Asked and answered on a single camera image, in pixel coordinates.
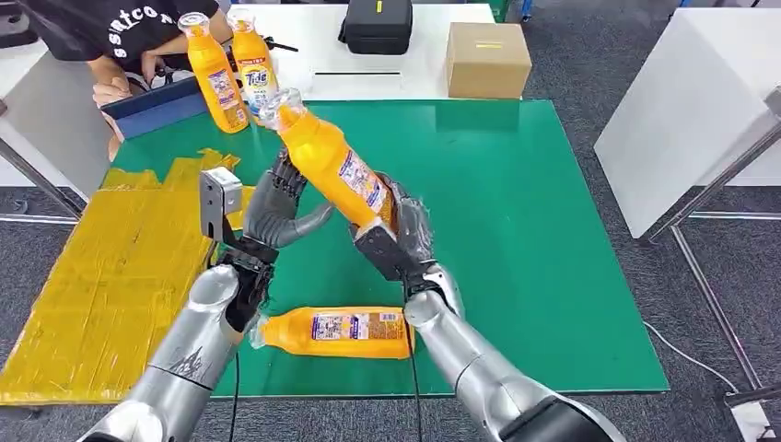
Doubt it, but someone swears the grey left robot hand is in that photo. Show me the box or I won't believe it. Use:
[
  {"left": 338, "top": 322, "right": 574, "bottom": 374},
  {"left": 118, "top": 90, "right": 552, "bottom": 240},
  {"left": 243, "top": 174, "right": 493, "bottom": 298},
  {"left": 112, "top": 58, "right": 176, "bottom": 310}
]
[{"left": 241, "top": 149, "right": 336, "bottom": 251}]

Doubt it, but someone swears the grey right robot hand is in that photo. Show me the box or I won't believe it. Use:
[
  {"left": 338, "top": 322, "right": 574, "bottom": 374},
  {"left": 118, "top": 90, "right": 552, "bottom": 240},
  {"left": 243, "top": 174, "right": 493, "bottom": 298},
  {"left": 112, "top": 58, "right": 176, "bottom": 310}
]
[{"left": 375, "top": 173, "right": 437, "bottom": 271}]

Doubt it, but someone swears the orange detergent bottle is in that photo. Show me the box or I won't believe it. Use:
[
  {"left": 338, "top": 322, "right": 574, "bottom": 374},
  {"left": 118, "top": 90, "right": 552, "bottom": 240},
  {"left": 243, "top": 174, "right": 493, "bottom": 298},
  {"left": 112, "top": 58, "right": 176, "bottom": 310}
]
[
  {"left": 249, "top": 306, "right": 416, "bottom": 360},
  {"left": 227, "top": 8, "right": 282, "bottom": 127},
  {"left": 177, "top": 11, "right": 251, "bottom": 134},
  {"left": 259, "top": 87, "right": 399, "bottom": 238}
]

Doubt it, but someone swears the green table mat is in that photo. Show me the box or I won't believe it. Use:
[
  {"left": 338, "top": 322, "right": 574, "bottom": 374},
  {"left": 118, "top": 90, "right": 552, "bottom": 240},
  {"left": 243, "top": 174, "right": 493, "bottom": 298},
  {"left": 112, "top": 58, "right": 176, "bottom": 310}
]
[{"left": 112, "top": 99, "right": 670, "bottom": 399}]

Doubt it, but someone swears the blue tablet case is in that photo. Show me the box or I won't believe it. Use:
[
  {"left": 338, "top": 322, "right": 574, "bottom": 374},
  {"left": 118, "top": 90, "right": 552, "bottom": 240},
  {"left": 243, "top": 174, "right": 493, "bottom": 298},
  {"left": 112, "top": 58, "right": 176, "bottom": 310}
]
[{"left": 100, "top": 76, "right": 213, "bottom": 141}]

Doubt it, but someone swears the black handheld controller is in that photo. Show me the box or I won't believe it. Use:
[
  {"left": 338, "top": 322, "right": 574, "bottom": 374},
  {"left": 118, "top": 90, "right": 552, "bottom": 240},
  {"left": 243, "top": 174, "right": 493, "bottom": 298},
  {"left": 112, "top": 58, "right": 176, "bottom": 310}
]
[{"left": 263, "top": 35, "right": 300, "bottom": 55}]

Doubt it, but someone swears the brown cardboard box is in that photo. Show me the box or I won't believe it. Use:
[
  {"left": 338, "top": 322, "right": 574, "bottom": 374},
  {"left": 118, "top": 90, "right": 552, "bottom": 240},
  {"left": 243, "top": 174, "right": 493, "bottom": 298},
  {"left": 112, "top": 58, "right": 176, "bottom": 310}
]
[{"left": 444, "top": 22, "right": 533, "bottom": 100}]

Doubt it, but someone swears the yellow plastic sheet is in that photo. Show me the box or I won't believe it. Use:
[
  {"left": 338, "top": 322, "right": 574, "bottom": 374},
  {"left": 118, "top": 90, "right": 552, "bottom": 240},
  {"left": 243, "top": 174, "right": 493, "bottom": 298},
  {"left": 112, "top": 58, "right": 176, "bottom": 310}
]
[{"left": 0, "top": 147, "right": 259, "bottom": 406}]

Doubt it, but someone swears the person's left hand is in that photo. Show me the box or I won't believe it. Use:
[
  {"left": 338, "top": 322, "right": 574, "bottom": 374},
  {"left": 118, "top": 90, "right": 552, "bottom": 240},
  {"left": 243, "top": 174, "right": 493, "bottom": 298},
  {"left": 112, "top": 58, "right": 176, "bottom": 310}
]
[{"left": 140, "top": 51, "right": 167, "bottom": 85}]

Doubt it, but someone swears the person's hand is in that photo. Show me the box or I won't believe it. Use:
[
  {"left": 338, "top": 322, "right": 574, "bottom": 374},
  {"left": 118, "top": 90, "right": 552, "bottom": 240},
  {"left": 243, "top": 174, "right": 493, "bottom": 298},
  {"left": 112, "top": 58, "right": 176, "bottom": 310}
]
[
  {"left": 140, "top": 51, "right": 167, "bottom": 85},
  {"left": 91, "top": 76, "right": 134, "bottom": 110}
]

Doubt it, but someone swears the long white table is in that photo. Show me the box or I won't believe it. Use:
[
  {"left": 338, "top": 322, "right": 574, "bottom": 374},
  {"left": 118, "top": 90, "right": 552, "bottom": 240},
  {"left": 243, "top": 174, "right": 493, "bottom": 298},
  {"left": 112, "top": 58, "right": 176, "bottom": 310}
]
[{"left": 219, "top": 4, "right": 526, "bottom": 102}]

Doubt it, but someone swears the person's right hand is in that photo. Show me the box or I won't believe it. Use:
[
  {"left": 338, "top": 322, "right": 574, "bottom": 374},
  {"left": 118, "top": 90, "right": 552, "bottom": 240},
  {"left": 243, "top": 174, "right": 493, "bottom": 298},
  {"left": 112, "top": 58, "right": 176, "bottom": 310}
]
[{"left": 91, "top": 76, "right": 134, "bottom": 110}]

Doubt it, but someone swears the black carrying case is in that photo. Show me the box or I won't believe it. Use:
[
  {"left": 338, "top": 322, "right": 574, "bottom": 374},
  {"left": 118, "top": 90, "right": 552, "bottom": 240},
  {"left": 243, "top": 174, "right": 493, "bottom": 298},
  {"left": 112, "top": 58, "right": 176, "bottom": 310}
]
[{"left": 338, "top": 0, "right": 414, "bottom": 57}]

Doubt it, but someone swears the green crate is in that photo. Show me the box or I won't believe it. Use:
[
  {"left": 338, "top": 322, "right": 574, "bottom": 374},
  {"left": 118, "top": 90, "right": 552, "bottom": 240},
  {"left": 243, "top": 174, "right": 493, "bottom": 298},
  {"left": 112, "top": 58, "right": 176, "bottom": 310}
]
[{"left": 482, "top": 0, "right": 514, "bottom": 23}]

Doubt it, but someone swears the white desk with metal leg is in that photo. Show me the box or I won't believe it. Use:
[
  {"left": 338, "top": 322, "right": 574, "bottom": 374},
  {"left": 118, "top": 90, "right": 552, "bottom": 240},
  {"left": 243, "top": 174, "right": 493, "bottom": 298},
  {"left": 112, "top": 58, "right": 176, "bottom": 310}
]
[{"left": 0, "top": 41, "right": 117, "bottom": 219}]

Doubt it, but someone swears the person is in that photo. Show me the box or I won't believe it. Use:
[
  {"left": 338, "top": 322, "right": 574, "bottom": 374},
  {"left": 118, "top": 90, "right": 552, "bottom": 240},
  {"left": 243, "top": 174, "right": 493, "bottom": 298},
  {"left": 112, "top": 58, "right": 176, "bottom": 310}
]
[{"left": 27, "top": 0, "right": 234, "bottom": 164}]

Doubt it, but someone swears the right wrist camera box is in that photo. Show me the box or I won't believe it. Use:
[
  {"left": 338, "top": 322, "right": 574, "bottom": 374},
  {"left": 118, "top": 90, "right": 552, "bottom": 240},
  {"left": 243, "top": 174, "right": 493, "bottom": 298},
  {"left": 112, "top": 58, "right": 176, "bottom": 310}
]
[{"left": 351, "top": 223, "right": 424, "bottom": 283}]

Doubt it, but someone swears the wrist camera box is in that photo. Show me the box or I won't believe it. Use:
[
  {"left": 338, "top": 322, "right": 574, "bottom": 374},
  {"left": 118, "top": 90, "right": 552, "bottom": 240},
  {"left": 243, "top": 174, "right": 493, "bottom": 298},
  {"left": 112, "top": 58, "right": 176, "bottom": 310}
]
[
  {"left": 198, "top": 167, "right": 245, "bottom": 243},
  {"left": 351, "top": 223, "right": 424, "bottom": 283}
]

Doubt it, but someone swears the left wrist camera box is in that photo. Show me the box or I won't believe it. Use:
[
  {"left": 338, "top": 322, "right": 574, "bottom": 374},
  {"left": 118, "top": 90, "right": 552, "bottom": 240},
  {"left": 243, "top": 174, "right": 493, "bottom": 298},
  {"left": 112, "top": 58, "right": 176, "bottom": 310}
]
[{"left": 198, "top": 167, "right": 245, "bottom": 243}]

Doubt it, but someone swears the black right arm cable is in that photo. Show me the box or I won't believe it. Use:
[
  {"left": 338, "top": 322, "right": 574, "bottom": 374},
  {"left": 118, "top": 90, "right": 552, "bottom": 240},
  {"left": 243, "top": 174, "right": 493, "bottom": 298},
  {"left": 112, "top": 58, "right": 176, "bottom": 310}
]
[{"left": 401, "top": 274, "right": 425, "bottom": 442}]

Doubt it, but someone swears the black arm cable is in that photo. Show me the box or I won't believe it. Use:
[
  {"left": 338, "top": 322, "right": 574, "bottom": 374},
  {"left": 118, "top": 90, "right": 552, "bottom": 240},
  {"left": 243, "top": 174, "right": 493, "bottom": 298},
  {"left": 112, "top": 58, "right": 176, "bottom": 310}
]
[
  {"left": 401, "top": 274, "right": 425, "bottom": 442},
  {"left": 227, "top": 352, "right": 241, "bottom": 442}
]

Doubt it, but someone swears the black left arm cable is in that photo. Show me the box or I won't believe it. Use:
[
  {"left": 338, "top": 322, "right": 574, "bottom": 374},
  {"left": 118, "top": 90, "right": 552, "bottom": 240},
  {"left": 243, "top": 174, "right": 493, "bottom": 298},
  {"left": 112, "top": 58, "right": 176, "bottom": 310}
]
[{"left": 227, "top": 352, "right": 241, "bottom": 442}]

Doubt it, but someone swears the white table with metal frame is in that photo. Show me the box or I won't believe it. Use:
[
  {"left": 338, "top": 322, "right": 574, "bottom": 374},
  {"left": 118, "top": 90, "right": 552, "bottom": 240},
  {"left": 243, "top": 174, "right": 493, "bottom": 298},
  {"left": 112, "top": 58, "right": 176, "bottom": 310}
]
[{"left": 593, "top": 6, "right": 781, "bottom": 442}]

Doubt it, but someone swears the white floor cable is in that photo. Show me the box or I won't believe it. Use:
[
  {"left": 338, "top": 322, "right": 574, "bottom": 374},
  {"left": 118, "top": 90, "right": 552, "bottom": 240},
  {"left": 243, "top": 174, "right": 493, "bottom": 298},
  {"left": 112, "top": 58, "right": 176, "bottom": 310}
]
[{"left": 642, "top": 321, "right": 740, "bottom": 393}]

